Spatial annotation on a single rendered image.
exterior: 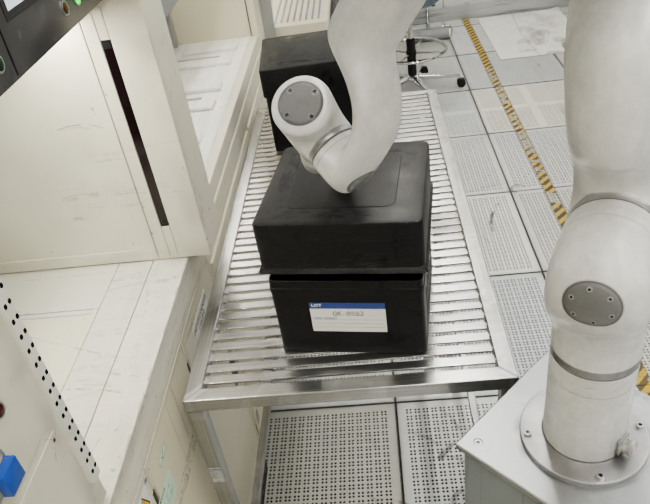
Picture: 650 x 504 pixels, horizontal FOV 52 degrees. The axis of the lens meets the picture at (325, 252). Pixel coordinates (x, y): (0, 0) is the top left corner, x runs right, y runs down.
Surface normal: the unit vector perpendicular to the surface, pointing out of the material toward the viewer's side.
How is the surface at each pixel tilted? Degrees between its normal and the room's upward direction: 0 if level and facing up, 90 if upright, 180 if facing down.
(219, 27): 90
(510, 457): 0
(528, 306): 0
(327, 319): 90
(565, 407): 90
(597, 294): 74
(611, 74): 80
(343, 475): 0
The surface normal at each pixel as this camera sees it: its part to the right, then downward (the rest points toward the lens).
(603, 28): -0.57, -0.21
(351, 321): -0.16, 0.59
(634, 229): 0.26, -0.65
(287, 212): -0.13, -0.81
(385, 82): 0.70, 0.11
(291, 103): -0.23, -0.16
